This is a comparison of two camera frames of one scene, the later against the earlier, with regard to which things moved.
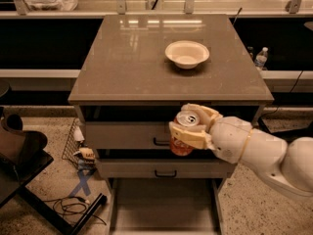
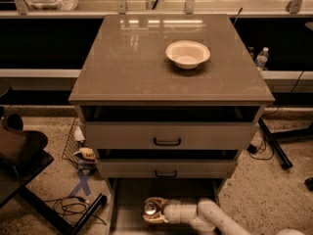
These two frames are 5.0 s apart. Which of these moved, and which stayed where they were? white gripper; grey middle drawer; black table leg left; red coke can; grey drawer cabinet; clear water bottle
Moved: white gripper; red coke can
Stayed: clear water bottle; grey middle drawer; black table leg left; grey drawer cabinet
